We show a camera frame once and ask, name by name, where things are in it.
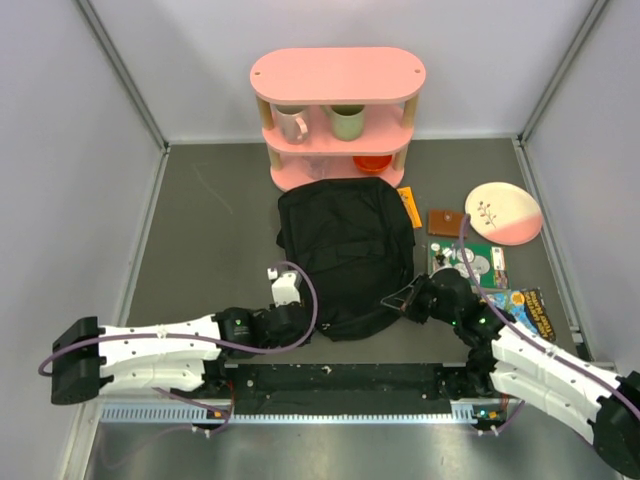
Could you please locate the pink mug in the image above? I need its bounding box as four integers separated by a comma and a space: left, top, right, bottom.
274, 105, 309, 145

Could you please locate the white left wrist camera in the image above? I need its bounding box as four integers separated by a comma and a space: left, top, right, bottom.
267, 268, 301, 307

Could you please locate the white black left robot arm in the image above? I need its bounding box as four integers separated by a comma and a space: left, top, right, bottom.
39, 301, 318, 406

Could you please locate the pink wooden shelf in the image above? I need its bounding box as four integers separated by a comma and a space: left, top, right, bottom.
249, 47, 427, 191

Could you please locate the black yellow treehouse book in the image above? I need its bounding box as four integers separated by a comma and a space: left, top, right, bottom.
488, 288, 556, 342

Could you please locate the brown leather wallet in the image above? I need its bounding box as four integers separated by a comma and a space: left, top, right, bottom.
427, 209, 465, 238

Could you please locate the orange plastic bowl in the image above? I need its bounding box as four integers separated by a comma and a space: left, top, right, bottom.
353, 154, 393, 175

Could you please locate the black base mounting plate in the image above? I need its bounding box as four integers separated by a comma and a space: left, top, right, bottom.
227, 363, 482, 415

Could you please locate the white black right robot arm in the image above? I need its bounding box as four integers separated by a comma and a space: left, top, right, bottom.
381, 268, 639, 479

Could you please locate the orange paperback book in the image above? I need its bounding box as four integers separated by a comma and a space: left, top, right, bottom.
397, 187, 423, 229

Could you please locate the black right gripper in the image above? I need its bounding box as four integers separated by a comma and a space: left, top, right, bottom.
384, 271, 460, 325

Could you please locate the black student backpack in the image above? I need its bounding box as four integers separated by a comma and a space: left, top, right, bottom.
276, 177, 415, 342

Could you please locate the green coin book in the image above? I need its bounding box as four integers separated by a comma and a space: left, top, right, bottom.
428, 241, 509, 290

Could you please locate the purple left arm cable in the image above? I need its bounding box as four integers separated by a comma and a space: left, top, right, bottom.
38, 260, 319, 434

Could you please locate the green mug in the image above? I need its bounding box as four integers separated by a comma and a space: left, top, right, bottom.
321, 105, 365, 141

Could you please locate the clear drinking glass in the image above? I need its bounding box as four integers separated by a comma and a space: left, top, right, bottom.
305, 156, 331, 181

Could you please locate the pink and cream plate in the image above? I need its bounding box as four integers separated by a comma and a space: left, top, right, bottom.
464, 182, 544, 246

